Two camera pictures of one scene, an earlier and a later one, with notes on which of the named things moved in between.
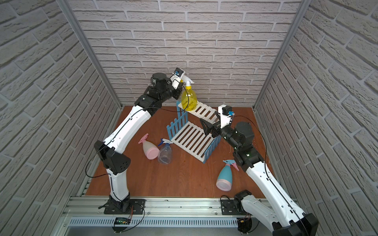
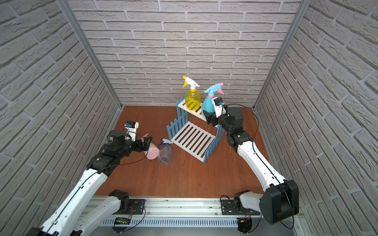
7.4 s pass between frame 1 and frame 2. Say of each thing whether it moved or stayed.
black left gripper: moved
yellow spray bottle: moved
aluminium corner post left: stayed
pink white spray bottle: stayed
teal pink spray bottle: moved
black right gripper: moved
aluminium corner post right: stayed
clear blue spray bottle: stayed
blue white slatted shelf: stayed
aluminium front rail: stayed
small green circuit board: stayed
